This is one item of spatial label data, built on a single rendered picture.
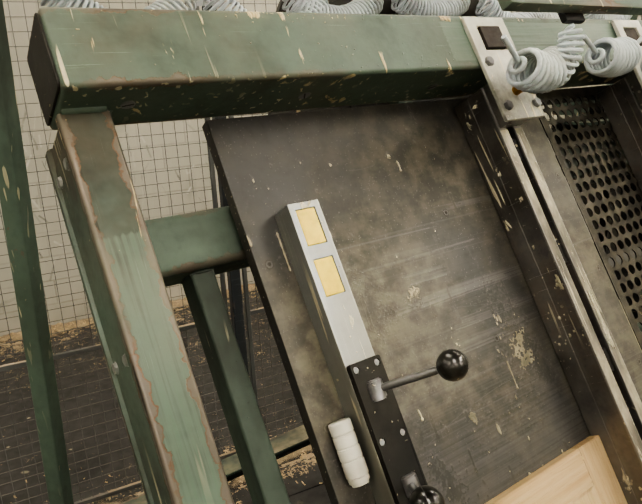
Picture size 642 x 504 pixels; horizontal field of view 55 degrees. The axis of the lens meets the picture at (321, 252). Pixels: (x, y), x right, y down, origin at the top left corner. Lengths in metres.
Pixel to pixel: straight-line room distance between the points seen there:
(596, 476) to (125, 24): 0.92
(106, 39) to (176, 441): 0.44
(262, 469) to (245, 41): 0.54
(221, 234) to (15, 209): 0.60
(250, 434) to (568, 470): 0.49
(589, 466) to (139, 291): 0.73
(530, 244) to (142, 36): 0.67
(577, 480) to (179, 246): 0.68
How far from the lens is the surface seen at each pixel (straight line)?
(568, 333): 1.08
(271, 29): 0.86
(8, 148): 1.31
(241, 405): 0.82
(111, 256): 0.70
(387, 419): 0.80
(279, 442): 2.03
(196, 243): 0.82
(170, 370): 0.68
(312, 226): 0.82
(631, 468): 1.11
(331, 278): 0.80
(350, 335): 0.80
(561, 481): 1.04
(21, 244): 1.37
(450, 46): 1.06
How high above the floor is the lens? 1.88
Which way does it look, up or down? 16 degrees down
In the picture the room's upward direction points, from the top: 3 degrees counter-clockwise
